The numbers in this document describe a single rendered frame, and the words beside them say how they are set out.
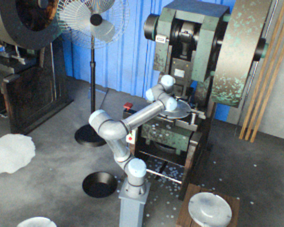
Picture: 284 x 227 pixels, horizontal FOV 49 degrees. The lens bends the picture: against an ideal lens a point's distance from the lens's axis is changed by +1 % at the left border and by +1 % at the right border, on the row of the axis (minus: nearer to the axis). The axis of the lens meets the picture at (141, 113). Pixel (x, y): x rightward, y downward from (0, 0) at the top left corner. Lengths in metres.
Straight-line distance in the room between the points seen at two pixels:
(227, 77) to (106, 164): 1.57
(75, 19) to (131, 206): 1.47
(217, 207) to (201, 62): 1.00
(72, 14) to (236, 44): 1.35
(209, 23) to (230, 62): 0.40
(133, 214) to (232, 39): 1.31
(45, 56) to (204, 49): 1.81
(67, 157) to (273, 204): 1.91
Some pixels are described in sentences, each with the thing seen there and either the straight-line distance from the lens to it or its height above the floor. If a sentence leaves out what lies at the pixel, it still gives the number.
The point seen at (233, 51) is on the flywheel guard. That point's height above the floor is 1.43.
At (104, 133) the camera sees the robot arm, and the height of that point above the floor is 1.00.
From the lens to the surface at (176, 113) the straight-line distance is 2.38.
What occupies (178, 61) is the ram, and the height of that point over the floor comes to 1.15.
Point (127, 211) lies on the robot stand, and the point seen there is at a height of 0.31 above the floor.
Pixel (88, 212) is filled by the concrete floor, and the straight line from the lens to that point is 2.65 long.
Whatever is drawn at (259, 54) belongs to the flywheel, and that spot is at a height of 1.33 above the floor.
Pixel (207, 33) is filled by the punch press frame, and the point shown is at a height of 1.41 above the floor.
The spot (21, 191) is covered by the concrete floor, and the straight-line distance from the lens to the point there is 2.88.
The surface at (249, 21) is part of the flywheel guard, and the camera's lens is 1.89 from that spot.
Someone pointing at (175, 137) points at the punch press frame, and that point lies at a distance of 2.43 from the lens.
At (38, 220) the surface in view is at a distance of 2.26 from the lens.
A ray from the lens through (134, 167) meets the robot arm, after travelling 2.02.
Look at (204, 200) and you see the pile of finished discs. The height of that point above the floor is 0.37.
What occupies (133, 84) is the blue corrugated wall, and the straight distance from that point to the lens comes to 3.97.
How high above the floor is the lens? 2.06
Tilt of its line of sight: 33 degrees down
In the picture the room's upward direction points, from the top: 6 degrees clockwise
